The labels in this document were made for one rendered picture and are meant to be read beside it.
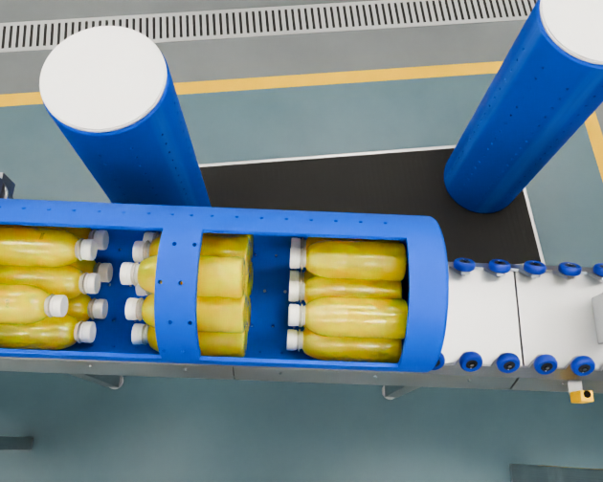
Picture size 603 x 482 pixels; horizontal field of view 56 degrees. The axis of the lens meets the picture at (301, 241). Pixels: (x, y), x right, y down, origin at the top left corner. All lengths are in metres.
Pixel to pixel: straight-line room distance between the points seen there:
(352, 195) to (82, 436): 1.28
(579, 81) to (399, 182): 0.87
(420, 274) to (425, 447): 1.29
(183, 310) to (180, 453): 1.25
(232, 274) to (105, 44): 0.69
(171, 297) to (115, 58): 0.66
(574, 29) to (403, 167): 0.92
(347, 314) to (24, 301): 0.55
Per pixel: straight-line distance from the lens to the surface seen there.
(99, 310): 1.18
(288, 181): 2.18
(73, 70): 1.41
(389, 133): 2.49
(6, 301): 1.10
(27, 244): 1.12
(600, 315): 1.35
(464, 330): 1.26
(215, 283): 0.96
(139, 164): 1.44
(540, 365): 1.25
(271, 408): 2.11
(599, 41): 1.57
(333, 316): 0.99
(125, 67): 1.39
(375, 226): 0.98
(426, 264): 0.95
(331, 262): 1.02
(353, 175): 2.21
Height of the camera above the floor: 2.11
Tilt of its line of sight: 70 degrees down
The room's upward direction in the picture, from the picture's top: 4 degrees clockwise
